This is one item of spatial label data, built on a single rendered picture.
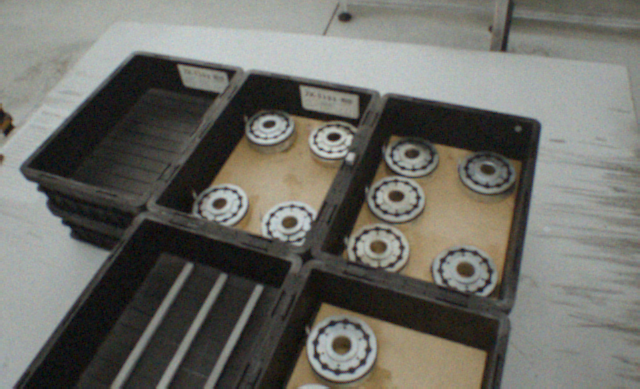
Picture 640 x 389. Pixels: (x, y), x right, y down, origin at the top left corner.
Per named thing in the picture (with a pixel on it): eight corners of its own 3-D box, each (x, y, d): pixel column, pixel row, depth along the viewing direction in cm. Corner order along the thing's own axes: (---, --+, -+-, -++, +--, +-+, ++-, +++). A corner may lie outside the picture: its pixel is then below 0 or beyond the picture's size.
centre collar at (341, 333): (333, 326, 77) (333, 324, 76) (364, 338, 75) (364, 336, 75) (319, 355, 74) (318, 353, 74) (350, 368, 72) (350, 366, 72)
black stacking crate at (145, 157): (150, 89, 128) (135, 51, 120) (256, 110, 119) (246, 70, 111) (45, 209, 104) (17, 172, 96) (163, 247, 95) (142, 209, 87)
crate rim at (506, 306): (383, 100, 103) (383, 90, 101) (540, 129, 94) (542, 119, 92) (308, 264, 79) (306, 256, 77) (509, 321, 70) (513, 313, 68)
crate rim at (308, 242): (249, 76, 112) (247, 67, 110) (383, 100, 103) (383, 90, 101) (146, 217, 88) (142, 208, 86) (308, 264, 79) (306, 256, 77)
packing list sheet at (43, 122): (38, 105, 147) (37, 103, 146) (104, 114, 141) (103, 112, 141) (-40, 190, 126) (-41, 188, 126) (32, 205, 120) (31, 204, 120)
